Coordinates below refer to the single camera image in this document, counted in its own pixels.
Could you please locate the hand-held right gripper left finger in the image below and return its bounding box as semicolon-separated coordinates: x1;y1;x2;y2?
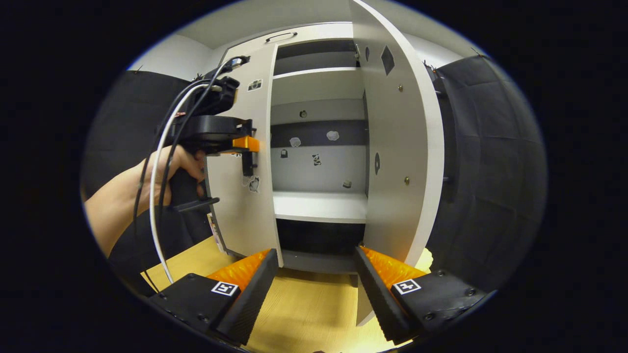
147;248;279;346

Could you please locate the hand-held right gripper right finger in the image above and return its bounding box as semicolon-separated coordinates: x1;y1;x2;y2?
353;246;488;344

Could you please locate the shoe cabinet door camera sticker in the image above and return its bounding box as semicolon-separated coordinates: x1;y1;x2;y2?
205;43;284;268

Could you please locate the grey double-door shoe cabinet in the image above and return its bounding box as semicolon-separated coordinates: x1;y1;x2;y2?
204;0;445;328

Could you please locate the shoe cabinet door headphone sticker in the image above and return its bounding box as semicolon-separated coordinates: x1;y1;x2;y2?
348;0;445;328

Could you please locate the white cabinet shelf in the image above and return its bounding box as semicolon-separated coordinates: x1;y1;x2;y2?
272;191;369;225
272;67;365;106

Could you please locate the grey cabinet drawer front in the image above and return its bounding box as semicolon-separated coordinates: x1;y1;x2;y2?
223;22;354;55

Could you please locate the white printed book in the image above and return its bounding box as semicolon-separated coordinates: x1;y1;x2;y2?
207;212;227;254

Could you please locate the black backdrop cloth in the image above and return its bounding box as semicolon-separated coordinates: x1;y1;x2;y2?
81;54;548;296

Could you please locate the black door handle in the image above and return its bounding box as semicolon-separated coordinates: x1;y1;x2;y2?
241;149;259;177

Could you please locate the white cable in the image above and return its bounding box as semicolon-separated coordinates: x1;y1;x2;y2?
149;82;224;285

